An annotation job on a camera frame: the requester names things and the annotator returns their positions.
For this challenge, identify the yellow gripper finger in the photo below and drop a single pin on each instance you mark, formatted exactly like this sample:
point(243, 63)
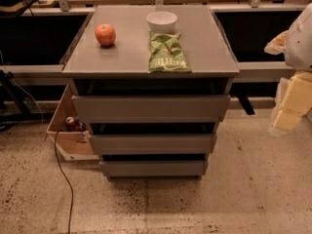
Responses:
point(277, 45)
point(293, 100)

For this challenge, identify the grey bottom drawer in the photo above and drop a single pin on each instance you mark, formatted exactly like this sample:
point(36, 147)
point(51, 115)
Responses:
point(154, 168)

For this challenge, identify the grey drawer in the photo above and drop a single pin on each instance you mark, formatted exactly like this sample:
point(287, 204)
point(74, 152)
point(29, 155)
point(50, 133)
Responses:
point(154, 168)
point(151, 109)
point(152, 144)

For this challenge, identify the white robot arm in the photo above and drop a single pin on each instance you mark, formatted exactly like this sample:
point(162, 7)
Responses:
point(298, 45)

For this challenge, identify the grey drawer cabinet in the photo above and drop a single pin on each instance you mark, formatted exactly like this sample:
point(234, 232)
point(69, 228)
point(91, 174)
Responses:
point(122, 70)

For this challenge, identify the grey middle drawer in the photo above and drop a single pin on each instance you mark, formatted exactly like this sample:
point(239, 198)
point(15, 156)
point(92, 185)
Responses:
point(152, 144)

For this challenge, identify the grey top drawer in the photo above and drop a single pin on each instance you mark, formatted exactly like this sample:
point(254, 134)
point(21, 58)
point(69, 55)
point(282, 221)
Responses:
point(151, 109)

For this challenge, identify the green kettle chips bag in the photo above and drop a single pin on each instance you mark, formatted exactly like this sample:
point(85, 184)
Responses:
point(166, 54)

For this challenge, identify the white bowl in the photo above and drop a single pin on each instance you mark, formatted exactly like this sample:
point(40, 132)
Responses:
point(161, 22)

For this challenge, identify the red apple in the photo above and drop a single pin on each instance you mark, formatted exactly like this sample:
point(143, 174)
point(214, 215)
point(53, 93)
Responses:
point(105, 34)

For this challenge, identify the red soda can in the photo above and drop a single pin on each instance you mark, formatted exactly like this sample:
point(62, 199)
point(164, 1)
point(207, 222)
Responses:
point(71, 124)

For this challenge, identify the wooden triangular box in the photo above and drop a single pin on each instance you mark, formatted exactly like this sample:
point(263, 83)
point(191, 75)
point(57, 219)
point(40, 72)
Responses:
point(73, 146)

